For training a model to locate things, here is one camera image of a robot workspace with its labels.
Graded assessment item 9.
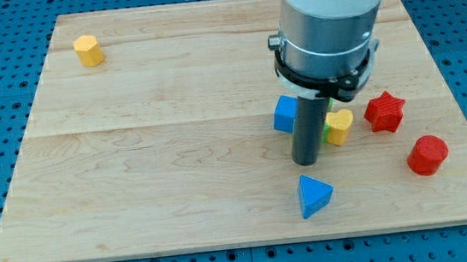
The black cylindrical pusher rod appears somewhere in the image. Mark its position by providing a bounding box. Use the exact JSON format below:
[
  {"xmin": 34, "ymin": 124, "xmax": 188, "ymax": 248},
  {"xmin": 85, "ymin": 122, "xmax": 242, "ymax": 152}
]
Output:
[{"xmin": 291, "ymin": 97, "xmax": 329, "ymax": 166}]

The blue cube block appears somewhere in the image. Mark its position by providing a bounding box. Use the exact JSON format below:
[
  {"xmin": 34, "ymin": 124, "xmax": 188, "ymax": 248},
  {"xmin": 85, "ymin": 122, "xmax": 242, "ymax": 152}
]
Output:
[{"xmin": 273, "ymin": 95, "xmax": 298, "ymax": 134}]

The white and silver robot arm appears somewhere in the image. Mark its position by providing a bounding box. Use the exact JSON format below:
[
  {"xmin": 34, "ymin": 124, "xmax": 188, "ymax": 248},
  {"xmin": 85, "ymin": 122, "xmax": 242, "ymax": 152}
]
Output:
[{"xmin": 268, "ymin": 0, "xmax": 381, "ymax": 165}]

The green circle block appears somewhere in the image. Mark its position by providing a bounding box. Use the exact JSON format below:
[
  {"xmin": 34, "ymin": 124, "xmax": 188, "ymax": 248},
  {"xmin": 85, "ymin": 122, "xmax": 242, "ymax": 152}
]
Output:
[{"xmin": 322, "ymin": 98, "xmax": 334, "ymax": 144}]

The yellow heart block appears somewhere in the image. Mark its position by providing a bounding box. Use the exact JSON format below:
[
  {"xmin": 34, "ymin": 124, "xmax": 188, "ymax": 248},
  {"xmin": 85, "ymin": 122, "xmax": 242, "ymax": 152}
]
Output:
[{"xmin": 325, "ymin": 109, "xmax": 354, "ymax": 146}]

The blue triangle block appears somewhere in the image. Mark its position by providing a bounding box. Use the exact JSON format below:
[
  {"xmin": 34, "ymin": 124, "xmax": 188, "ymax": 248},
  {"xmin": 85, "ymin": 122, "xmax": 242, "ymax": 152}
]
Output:
[{"xmin": 297, "ymin": 175, "xmax": 334, "ymax": 219}]

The red star block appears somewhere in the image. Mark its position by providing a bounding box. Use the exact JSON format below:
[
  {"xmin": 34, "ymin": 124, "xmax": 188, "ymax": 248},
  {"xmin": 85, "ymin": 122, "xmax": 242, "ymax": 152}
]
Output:
[{"xmin": 364, "ymin": 91, "xmax": 406, "ymax": 133}]

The red cylinder block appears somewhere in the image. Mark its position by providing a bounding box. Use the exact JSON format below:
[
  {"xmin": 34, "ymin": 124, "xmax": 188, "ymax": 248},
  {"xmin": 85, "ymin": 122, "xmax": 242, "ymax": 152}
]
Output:
[{"xmin": 406, "ymin": 135, "xmax": 449, "ymax": 176}]

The light wooden board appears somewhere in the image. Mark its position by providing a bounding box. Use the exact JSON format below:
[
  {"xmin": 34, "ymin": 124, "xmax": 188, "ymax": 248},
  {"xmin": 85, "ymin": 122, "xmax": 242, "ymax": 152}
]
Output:
[{"xmin": 0, "ymin": 0, "xmax": 467, "ymax": 262}]

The yellow hexagon block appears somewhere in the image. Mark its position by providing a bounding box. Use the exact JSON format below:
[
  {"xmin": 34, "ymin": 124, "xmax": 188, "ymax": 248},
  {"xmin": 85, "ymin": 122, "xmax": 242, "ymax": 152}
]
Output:
[{"xmin": 73, "ymin": 35, "xmax": 104, "ymax": 68}]

